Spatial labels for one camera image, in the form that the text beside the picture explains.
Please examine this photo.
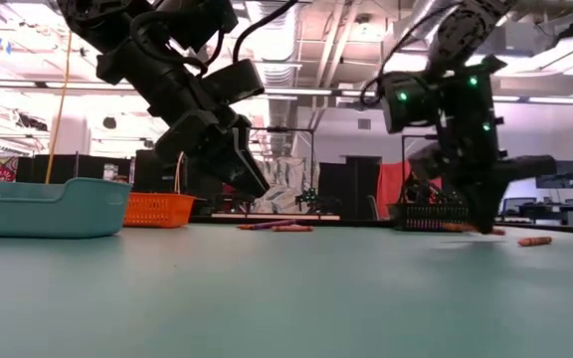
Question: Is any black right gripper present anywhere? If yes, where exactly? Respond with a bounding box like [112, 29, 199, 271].
[408, 84, 559, 234]

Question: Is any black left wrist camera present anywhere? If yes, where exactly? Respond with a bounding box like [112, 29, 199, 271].
[201, 58, 267, 105]

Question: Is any low black partition panel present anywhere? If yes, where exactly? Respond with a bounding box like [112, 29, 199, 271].
[15, 154, 134, 185]

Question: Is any grey office chair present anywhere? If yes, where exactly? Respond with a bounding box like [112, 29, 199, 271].
[502, 197, 536, 216]

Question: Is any teal plastic bin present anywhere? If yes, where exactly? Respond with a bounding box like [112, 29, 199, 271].
[0, 177, 132, 239]

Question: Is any white leaf patterned cloth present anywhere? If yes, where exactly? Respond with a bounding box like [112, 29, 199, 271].
[254, 157, 313, 215]

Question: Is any small black robot rig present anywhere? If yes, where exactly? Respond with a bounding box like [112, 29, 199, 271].
[219, 191, 257, 215]

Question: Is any long ceiling light bar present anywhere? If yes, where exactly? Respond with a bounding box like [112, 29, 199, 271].
[0, 78, 573, 106]

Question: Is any tall black partition panel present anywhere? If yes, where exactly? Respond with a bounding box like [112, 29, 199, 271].
[134, 148, 223, 196]

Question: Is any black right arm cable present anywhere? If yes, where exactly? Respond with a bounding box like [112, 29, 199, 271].
[359, 4, 447, 108]

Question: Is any orange red hanging cloth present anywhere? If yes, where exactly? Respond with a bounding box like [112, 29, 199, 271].
[376, 161, 417, 220]

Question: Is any black table edge rail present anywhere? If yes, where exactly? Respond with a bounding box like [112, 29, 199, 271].
[186, 214, 573, 234]

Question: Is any ribbed silver ceiling duct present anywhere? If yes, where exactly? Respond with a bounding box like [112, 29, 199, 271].
[245, 0, 301, 156]

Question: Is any grey rectangular ceiling duct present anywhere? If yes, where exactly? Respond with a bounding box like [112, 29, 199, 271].
[484, 22, 556, 57]

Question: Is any orange plastic basket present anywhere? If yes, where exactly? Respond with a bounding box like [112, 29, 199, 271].
[122, 192, 197, 229]

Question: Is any dark computer monitor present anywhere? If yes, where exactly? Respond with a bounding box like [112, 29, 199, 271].
[534, 159, 573, 190]

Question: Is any smooth silver ceiling duct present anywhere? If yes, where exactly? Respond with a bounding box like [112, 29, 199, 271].
[360, 0, 447, 103]

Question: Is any white pillar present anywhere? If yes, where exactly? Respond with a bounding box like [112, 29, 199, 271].
[50, 113, 93, 156]

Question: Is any black plastic mesh basket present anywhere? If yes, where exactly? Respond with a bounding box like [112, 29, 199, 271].
[388, 202, 472, 233]

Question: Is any thin yellow hanging cord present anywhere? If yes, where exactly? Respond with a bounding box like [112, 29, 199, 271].
[174, 151, 188, 195]

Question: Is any purple crayon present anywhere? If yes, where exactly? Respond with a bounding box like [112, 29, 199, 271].
[251, 219, 298, 231]

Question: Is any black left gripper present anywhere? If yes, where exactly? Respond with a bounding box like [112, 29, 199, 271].
[95, 42, 272, 199]

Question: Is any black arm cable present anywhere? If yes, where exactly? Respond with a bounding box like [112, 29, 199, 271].
[231, 0, 300, 64]
[359, 4, 447, 108]

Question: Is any small black green robot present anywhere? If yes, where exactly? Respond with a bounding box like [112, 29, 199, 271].
[294, 187, 320, 214]

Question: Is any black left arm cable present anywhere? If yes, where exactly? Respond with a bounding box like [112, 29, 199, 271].
[231, 0, 300, 64]

